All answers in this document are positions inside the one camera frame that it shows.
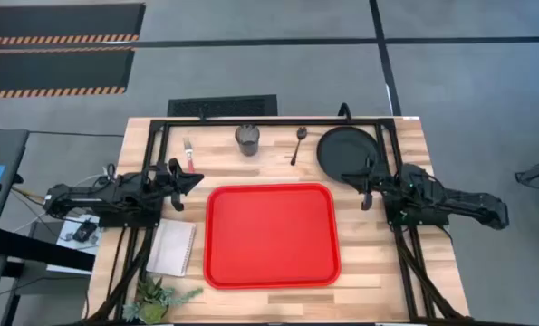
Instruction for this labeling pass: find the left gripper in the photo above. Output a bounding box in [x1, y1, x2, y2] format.
[149, 157, 205, 213]

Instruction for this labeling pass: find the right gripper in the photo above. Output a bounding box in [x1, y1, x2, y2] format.
[341, 156, 390, 212]

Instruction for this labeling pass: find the silver fork pink handle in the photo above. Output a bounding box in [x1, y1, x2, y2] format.
[181, 137, 197, 174]

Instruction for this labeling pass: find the black round plate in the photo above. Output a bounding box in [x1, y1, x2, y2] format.
[315, 125, 381, 185]

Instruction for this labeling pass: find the black spoon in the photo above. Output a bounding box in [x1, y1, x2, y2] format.
[289, 126, 308, 167]

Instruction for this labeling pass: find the dark faceted glass cup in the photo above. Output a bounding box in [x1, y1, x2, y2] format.
[234, 123, 261, 158]

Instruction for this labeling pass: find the red plastic tray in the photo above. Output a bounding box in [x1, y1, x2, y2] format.
[203, 182, 342, 291]

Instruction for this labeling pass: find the beige spiral notebook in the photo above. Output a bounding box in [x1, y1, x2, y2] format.
[145, 218, 197, 278]

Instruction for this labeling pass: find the black patterned floor grate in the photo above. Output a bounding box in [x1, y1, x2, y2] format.
[167, 93, 279, 118]

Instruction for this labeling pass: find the black handheld controller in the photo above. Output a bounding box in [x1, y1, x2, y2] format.
[72, 218, 99, 244]

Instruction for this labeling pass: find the green succulent plant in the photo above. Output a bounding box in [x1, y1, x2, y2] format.
[121, 274, 205, 326]

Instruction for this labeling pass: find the white paper sheet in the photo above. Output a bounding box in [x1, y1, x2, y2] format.
[46, 215, 102, 275]

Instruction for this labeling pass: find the black crossbar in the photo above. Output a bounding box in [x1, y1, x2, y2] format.
[0, 228, 96, 273]

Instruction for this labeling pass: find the black hazard-striped floor mat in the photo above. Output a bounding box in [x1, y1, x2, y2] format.
[0, 47, 137, 100]
[0, 2, 147, 46]

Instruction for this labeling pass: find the grey side table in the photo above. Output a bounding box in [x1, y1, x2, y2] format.
[0, 129, 30, 260]

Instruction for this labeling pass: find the white cable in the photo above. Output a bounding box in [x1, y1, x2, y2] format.
[13, 174, 110, 233]

